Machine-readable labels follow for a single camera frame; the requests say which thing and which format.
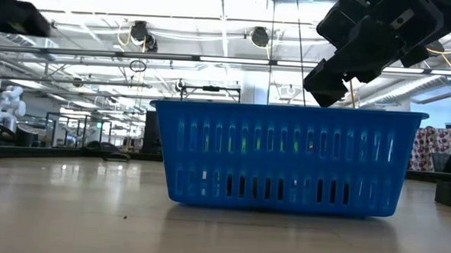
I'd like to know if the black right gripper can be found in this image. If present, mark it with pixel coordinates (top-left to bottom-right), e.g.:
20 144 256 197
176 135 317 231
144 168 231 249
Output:
301 0 451 114

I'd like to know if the patterned cloth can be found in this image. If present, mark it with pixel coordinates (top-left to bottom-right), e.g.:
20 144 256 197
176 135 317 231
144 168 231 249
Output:
409 126 451 174

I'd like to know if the white robot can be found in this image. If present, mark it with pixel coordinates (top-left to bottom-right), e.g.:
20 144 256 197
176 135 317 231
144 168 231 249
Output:
0 84 28 136

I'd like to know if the blue plastic basket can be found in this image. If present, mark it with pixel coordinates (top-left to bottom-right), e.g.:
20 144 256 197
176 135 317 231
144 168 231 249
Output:
145 99 429 220

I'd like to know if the black box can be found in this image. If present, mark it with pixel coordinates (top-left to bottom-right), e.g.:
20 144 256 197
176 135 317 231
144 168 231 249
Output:
14 123 40 148

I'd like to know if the black upright panel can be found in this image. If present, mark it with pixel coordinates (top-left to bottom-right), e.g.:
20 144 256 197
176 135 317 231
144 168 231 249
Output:
142 109 165 155

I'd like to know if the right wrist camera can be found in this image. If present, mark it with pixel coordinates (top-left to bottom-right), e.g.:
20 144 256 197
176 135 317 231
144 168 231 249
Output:
315 0 369 50

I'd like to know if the horizontal metal rail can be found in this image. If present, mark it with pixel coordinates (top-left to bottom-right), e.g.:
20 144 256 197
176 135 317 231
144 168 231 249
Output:
0 44 451 75

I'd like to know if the hanging black wire ring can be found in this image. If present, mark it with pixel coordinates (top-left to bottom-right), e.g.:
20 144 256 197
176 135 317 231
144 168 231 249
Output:
130 58 149 73

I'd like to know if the distant black rig frame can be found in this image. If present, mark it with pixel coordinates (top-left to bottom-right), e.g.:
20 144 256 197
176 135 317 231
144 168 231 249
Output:
178 83 242 104

